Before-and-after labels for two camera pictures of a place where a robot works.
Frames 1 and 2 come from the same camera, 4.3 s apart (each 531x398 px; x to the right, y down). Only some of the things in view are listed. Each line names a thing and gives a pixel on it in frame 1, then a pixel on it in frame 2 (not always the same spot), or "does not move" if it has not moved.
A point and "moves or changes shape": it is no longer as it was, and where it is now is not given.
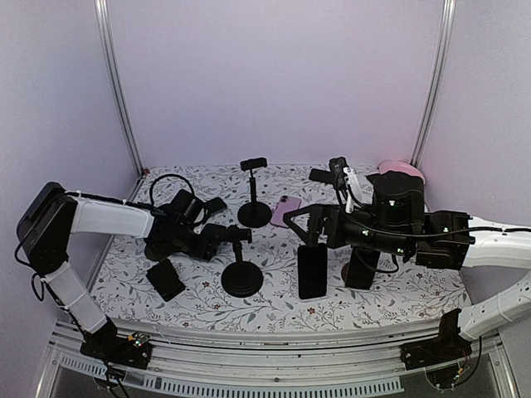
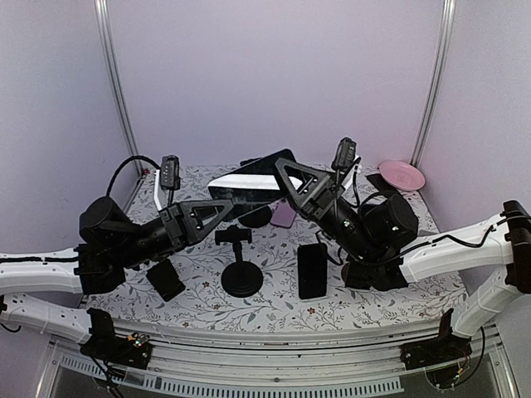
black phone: x=215 y=206 moves or changes shape
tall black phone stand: x=241 y=279 does not move
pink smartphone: x=284 y=205 does not move
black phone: x=312 y=272 does not move
